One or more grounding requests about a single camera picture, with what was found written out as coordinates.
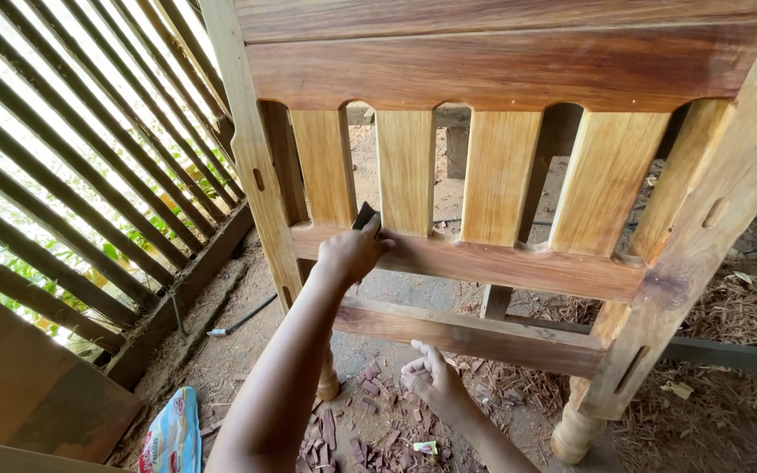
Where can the dark sandpaper piece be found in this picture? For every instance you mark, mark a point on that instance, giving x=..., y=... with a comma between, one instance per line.
x=363, y=217

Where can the wooden bed headboard frame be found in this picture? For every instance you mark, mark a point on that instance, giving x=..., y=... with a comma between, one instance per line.
x=503, y=131

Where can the wooden slat lattice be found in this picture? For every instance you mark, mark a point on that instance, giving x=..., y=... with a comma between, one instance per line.
x=83, y=164

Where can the blue white plastic packet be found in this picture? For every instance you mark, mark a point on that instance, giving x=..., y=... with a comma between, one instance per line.
x=171, y=437

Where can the dark wooden floor beam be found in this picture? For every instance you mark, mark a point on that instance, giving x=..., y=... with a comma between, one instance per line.
x=727, y=355

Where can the heap of wood shavings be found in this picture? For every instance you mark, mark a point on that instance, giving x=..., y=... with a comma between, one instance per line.
x=720, y=368

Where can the brown wooden board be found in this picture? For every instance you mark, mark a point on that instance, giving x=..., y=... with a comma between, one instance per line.
x=30, y=387

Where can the pile of reddish wood chips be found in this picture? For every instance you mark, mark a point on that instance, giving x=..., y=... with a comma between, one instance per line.
x=372, y=427

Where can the person's right hand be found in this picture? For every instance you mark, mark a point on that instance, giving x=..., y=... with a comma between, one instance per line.
x=434, y=380

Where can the person's left hand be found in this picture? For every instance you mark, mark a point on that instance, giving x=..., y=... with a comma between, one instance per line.
x=349, y=255

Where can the small yellow green wrapper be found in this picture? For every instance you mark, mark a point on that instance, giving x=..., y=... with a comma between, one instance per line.
x=426, y=447

